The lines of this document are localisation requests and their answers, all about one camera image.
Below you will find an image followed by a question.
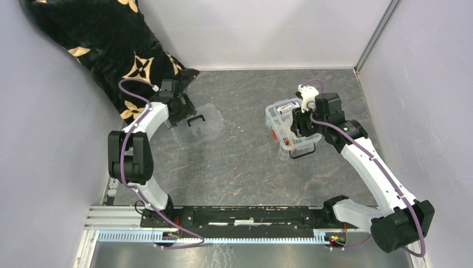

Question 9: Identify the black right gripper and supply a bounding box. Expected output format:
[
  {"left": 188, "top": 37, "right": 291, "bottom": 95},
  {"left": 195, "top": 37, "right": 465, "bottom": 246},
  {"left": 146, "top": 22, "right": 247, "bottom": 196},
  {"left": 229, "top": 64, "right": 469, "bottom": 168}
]
[{"left": 289, "top": 102, "right": 327, "bottom": 138}]

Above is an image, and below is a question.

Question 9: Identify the white blue sachet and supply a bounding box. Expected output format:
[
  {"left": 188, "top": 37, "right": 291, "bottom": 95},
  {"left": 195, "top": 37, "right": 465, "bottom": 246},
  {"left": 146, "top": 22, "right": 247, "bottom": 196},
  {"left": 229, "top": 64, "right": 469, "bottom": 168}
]
[{"left": 277, "top": 102, "right": 300, "bottom": 115}]

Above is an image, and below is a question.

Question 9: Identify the clear plastic storage box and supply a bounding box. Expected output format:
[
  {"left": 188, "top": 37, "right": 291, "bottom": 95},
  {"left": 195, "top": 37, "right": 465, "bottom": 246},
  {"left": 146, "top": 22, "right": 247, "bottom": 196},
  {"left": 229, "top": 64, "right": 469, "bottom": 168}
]
[{"left": 264, "top": 97, "right": 324, "bottom": 160}]

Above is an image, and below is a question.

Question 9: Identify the clear box lid black handle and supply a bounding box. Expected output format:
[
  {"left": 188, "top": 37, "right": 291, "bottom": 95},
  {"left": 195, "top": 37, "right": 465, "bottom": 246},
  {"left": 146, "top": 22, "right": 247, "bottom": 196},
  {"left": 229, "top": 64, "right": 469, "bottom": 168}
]
[{"left": 166, "top": 103, "right": 225, "bottom": 148}]

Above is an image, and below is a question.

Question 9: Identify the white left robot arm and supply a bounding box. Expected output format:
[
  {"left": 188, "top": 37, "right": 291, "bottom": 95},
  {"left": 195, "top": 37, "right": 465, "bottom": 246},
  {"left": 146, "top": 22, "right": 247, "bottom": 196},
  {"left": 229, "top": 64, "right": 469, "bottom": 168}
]
[{"left": 108, "top": 79, "right": 196, "bottom": 228}]

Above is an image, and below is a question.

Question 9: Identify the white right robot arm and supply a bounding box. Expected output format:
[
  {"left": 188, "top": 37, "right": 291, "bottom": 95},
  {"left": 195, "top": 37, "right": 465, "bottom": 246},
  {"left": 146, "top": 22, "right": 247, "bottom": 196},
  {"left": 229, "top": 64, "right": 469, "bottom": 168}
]
[{"left": 291, "top": 92, "right": 435, "bottom": 257}]

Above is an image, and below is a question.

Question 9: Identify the black floral plush blanket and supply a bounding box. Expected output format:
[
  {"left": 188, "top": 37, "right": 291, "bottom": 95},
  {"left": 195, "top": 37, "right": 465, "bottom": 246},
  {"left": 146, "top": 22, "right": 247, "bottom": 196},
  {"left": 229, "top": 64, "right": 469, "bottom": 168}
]
[{"left": 20, "top": 1, "right": 199, "bottom": 123}]

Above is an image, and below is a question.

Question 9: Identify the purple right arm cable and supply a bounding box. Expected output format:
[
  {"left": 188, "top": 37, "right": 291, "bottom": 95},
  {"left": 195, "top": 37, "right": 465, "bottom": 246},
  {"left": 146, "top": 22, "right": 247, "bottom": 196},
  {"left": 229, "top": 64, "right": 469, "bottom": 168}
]
[{"left": 301, "top": 78, "right": 426, "bottom": 258}]

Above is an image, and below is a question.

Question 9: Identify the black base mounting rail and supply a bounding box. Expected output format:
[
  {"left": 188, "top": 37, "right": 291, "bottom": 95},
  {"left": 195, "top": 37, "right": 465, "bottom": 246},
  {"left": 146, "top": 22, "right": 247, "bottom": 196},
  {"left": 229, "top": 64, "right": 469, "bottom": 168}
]
[{"left": 139, "top": 205, "right": 353, "bottom": 241}]

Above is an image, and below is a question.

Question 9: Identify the white slotted cable duct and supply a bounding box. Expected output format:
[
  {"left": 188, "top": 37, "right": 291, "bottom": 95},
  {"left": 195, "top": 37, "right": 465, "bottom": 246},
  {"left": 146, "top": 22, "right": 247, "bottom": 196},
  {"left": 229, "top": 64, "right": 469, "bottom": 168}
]
[{"left": 97, "top": 230, "right": 339, "bottom": 245}]

